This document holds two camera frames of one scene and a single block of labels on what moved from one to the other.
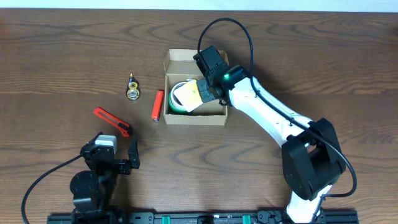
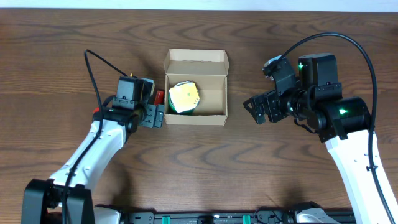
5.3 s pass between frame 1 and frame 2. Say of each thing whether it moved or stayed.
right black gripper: moved
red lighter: stayed
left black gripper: moved
